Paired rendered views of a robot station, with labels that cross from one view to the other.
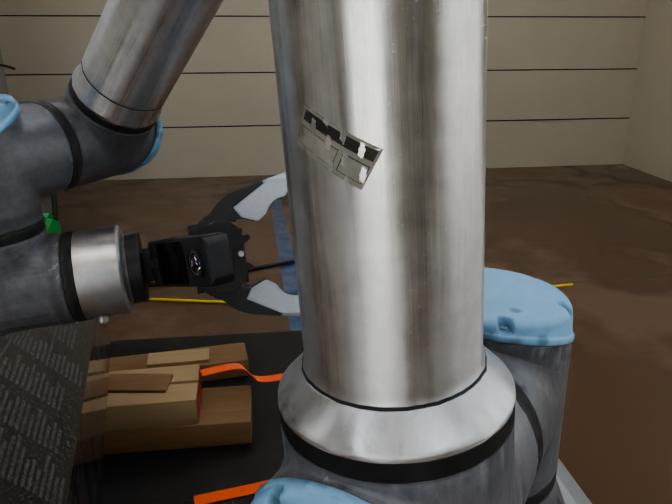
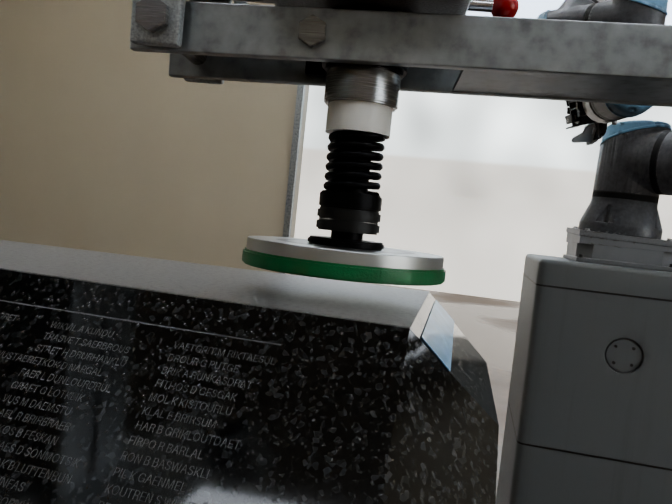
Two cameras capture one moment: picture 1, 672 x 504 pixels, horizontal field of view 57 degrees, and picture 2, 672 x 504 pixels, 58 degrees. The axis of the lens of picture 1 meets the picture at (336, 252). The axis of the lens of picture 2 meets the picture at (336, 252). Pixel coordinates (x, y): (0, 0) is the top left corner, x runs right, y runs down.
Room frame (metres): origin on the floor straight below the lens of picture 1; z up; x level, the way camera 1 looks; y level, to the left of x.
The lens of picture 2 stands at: (0.62, 1.53, 0.89)
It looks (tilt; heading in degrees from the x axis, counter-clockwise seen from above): 3 degrees down; 291
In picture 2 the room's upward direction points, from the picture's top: 6 degrees clockwise
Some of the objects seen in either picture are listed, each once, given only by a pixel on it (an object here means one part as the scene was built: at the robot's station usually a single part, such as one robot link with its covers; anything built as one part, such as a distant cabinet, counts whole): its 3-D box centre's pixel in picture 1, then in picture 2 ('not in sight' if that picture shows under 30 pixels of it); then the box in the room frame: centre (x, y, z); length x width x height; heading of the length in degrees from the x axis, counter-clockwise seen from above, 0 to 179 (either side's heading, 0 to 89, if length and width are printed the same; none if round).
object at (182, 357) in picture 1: (178, 357); not in sight; (2.30, 0.66, 0.10); 0.25 x 0.10 x 0.01; 100
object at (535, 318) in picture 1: (477, 374); (634, 159); (0.49, -0.13, 1.11); 0.17 x 0.15 x 0.18; 150
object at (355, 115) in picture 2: not in sight; (359, 118); (0.85, 0.90, 1.00); 0.07 x 0.07 x 0.04
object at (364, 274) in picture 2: not in sight; (344, 255); (0.85, 0.90, 0.85); 0.22 x 0.22 x 0.04
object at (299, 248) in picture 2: not in sight; (345, 251); (0.85, 0.90, 0.85); 0.21 x 0.21 x 0.01
